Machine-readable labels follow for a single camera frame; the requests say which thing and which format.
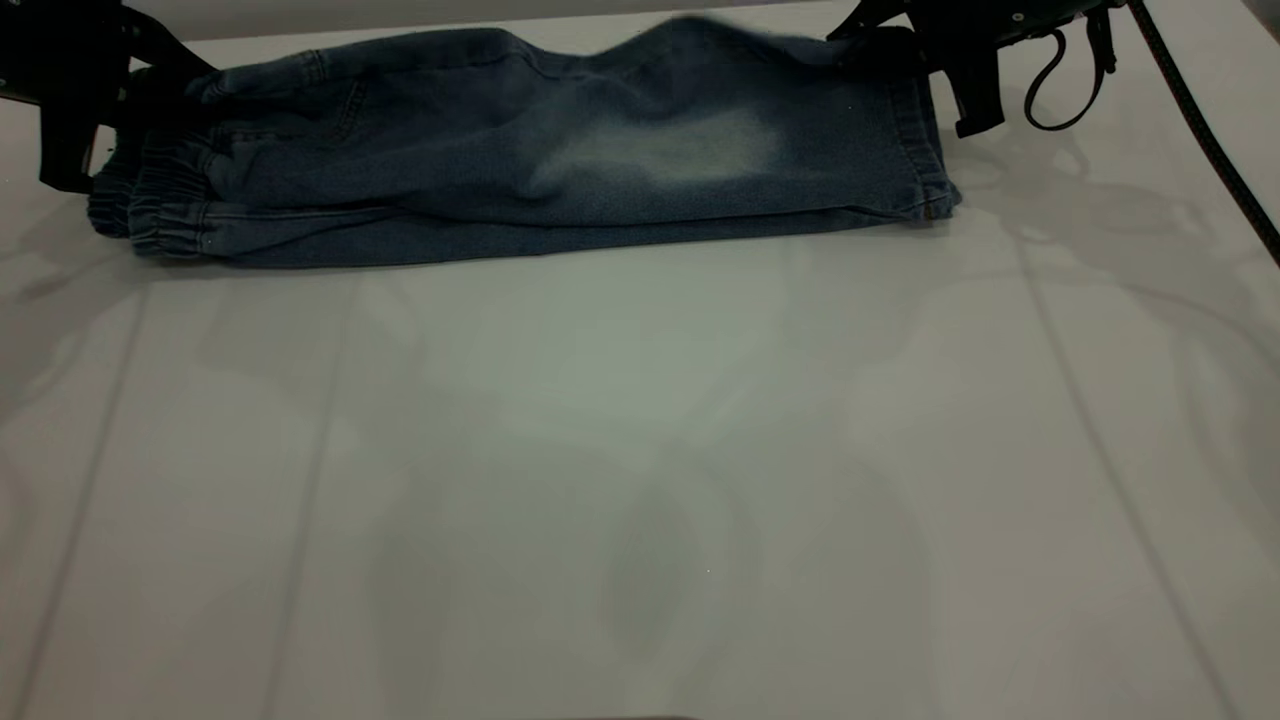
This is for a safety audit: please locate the black looped strap cable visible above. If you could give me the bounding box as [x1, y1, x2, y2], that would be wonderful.
[1024, 10, 1117, 132]

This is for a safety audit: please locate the thick black braided cable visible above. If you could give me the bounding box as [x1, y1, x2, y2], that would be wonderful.
[1128, 0, 1280, 266]

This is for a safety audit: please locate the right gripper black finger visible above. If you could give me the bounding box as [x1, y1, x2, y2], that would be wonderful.
[828, 0, 932, 72]
[950, 50, 1007, 139]

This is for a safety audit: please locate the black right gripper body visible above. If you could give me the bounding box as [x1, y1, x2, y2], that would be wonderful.
[905, 0, 1101, 62]

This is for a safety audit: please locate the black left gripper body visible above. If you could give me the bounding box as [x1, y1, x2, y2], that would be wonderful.
[0, 0, 151, 107]

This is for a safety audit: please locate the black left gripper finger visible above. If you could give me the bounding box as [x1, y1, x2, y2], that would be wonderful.
[125, 5, 217, 98]
[39, 100, 102, 192]

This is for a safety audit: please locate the blue denim shorts cartoon print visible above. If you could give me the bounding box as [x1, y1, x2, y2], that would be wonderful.
[88, 15, 963, 269]

